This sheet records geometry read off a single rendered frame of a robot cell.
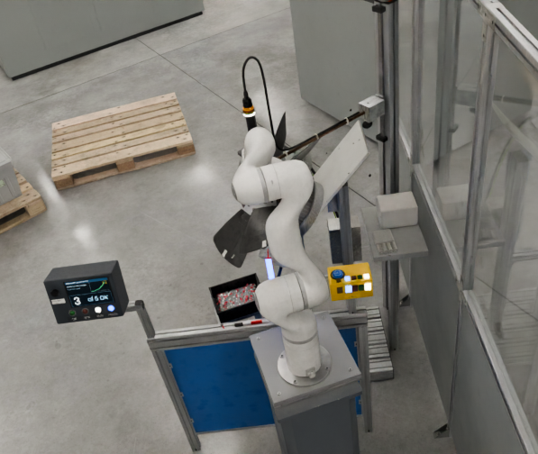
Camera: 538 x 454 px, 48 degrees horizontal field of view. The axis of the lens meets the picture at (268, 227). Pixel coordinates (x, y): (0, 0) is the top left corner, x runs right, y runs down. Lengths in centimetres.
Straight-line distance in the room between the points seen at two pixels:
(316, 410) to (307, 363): 16
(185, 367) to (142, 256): 175
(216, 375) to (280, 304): 96
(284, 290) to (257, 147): 44
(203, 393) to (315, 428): 76
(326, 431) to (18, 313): 259
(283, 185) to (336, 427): 99
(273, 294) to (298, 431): 59
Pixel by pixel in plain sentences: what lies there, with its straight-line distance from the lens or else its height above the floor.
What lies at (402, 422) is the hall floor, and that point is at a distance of 316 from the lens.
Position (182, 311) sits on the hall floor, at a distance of 381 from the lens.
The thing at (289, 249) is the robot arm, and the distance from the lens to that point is 174.
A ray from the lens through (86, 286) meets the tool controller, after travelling 231.
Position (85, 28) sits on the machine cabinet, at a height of 32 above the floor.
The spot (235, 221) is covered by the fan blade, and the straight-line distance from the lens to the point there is 263.
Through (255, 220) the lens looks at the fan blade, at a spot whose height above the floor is 118.
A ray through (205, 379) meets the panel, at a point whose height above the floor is 53.
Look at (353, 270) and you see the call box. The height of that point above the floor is 107.
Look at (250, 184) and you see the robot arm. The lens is 163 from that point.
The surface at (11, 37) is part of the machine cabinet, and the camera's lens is 765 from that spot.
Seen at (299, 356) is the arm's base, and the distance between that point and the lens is 203.
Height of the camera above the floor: 267
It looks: 39 degrees down
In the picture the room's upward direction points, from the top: 10 degrees counter-clockwise
